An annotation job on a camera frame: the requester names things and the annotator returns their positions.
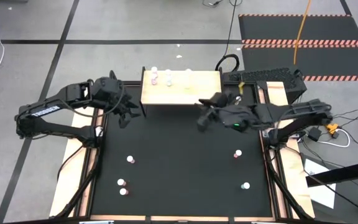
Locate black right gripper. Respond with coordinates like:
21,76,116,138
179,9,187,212
196,99,241,132

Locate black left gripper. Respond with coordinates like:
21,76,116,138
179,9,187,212
109,87,142,129

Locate wooden shelf black metal legs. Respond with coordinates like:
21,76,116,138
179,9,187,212
139,67,224,118

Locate black table mat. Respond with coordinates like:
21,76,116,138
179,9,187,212
91,84,273,218

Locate black perforated case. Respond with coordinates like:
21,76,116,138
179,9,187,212
221,67,308,106

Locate black power adapter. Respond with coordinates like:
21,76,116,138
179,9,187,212
308,126,322,142

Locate black floor mat striped edge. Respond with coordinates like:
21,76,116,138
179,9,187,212
238,14,358,45
241,43,358,82

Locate white paper sheet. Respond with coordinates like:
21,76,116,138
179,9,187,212
303,157,337,210

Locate black beam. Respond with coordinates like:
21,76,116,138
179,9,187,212
305,158,358,188

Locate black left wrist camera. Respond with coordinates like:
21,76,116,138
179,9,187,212
96,78,122,96

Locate thick black cable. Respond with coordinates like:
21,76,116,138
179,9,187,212
214,0,241,73

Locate black metal table frame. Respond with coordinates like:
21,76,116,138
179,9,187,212
54,70,315,220

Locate orange cable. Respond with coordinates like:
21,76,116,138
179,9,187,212
293,0,339,132

